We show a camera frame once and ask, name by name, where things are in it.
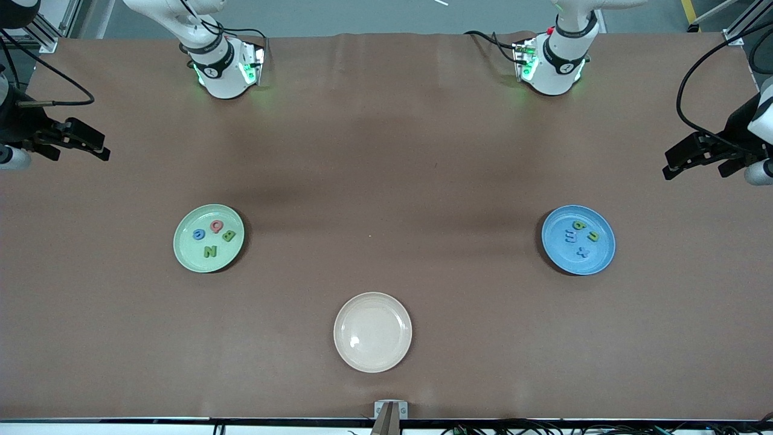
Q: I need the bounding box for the black right arm base cable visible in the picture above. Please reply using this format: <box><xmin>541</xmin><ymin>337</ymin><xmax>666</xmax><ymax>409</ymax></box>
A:
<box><xmin>205</xmin><ymin>18</ymin><xmax>269</xmax><ymax>44</ymax></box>

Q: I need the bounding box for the black arm base cable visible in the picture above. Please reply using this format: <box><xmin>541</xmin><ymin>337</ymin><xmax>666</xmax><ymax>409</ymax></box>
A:
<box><xmin>464</xmin><ymin>29</ymin><xmax>521</xmax><ymax>64</ymax></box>
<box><xmin>205</xmin><ymin>18</ymin><xmax>269</xmax><ymax>44</ymax></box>

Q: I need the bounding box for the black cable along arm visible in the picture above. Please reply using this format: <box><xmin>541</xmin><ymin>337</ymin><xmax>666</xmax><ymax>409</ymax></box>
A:
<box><xmin>0</xmin><ymin>29</ymin><xmax>95</xmax><ymax>108</ymax></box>
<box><xmin>676</xmin><ymin>21</ymin><xmax>773</xmax><ymax>152</ymax></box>

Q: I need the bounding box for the aluminium frame profile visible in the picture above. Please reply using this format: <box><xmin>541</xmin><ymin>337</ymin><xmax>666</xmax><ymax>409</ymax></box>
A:
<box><xmin>722</xmin><ymin>0</ymin><xmax>773</xmax><ymax>47</ymax></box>
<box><xmin>0</xmin><ymin>0</ymin><xmax>82</xmax><ymax>54</ymax></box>

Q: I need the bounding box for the brown table cover cloth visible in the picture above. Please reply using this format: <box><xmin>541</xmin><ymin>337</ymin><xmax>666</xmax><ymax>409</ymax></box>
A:
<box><xmin>0</xmin><ymin>31</ymin><xmax>773</xmax><ymax>421</ymax></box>

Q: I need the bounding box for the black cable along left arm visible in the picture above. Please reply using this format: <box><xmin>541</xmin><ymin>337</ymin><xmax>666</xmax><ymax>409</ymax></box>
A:
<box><xmin>676</xmin><ymin>21</ymin><xmax>773</xmax><ymax>152</ymax></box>

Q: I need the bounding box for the light green plate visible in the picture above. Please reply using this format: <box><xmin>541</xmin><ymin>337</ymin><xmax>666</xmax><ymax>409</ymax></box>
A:
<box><xmin>173</xmin><ymin>204</ymin><xmax>245</xmax><ymax>273</ymax></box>

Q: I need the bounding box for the beige plate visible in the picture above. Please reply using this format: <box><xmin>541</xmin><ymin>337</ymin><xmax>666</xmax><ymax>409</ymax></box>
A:
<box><xmin>333</xmin><ymin>292</ymin><xmax>413</xmax><ymax>373</ymax></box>

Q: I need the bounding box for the black left arm base cable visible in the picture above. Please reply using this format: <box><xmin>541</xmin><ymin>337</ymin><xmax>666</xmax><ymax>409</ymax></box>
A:
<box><xmin>464</xmin><ymin>29</ymin><xmax>521</xmax><ymax>64</ymax></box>

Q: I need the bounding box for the brown tapered pole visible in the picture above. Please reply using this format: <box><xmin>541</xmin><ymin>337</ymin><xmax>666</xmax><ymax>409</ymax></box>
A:
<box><xmin>370</xmin><ymin>404</ymin><xmax>396</xmax><ymax>435</ymax></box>

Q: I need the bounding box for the black cable along right arm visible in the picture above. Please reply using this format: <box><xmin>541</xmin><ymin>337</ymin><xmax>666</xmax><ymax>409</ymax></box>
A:
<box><xmin>0</xmin><ymin>29</ymin><xmax>95</xmax><ymax>108</ymax></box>

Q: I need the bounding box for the blue plate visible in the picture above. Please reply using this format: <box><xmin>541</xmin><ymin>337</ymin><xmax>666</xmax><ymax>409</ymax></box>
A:
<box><xmin>541</xmin><ymin>205</ymin><xmax>617</xmax><ymax>276</ymax></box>

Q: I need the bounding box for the black cable bundle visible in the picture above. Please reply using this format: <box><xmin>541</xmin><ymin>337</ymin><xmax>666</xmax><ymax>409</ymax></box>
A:
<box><xmin>441</xmin><ymin>414</ymin><xmax>773</xmax><ymax>435</ymax></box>

